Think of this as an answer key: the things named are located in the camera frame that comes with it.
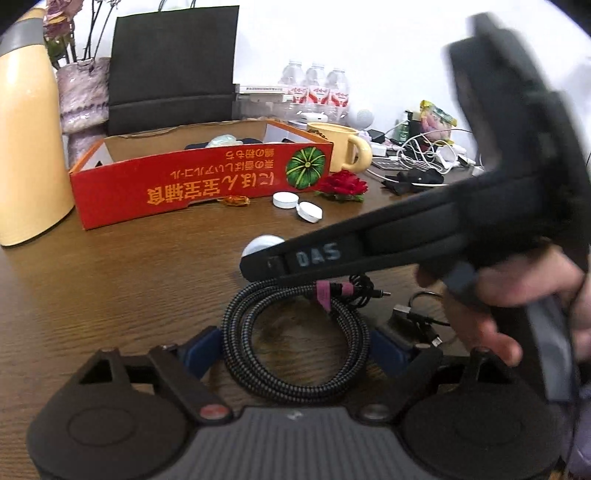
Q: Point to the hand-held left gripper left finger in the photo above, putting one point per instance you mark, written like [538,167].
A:
[203,346]

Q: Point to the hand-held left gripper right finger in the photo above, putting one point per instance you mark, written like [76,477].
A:
[383,344]

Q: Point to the red cardboard box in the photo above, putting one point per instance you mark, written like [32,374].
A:
[194,194]

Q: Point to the person's right hand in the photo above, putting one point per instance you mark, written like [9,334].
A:
[517,281]

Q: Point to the black power adapter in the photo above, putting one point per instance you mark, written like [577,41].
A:
[415,177]

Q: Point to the red rose flower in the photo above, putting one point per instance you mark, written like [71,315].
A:
[344,183]

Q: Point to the green small bottle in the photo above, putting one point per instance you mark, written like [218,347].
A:
[405,127]

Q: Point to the colourful snack packet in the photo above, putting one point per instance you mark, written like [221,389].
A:
[436,117]

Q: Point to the yellow mug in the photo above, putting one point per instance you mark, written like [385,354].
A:
[330,147]

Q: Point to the white ball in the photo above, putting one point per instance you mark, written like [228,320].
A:
[363,119]

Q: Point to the amber candy wrapper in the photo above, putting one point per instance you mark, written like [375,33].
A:
[235,201]

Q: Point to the clear water bottle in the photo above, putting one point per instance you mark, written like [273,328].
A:
[316,87]
[338,92]
[294,85]

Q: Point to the white flat box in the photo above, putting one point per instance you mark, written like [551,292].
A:
[263,92]

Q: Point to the pale green pouch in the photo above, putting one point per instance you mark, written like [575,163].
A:
[224,141]

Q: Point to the yellow thermos jug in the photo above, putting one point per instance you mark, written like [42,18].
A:
[27,138]

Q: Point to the mottled pink vase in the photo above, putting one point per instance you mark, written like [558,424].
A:
[83,101]

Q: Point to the black paper bag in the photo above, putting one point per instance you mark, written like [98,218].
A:
[175,64]

